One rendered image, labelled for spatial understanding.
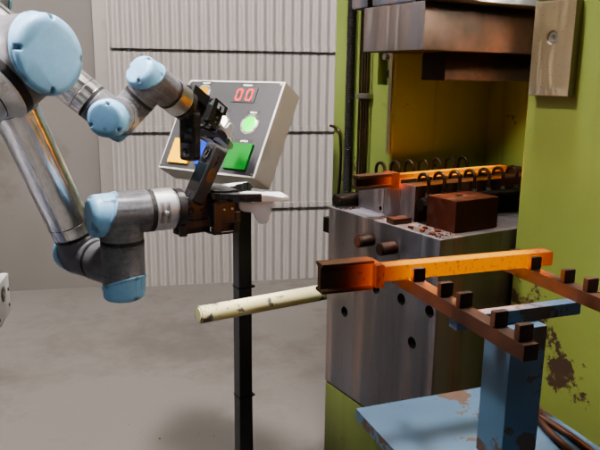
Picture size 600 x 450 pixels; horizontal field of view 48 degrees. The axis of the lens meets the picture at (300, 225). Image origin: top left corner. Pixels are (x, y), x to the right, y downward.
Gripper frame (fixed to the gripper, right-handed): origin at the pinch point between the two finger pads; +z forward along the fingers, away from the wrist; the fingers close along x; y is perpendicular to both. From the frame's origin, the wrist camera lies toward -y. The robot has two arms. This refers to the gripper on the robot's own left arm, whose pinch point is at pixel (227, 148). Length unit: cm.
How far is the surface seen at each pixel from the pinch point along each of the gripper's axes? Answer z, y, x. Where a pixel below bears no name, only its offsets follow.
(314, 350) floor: 146, -35, 40
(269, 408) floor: 98, -62, 25
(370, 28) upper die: -10.7, 27.2, -37.4
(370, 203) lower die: 8.0, -7.0, -39.6
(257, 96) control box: 5.1, 17.7, 0.4
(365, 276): -37, -33, -66
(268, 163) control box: 9.0, 0.5, -7.1
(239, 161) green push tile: 4.4, -1.3, -1.5
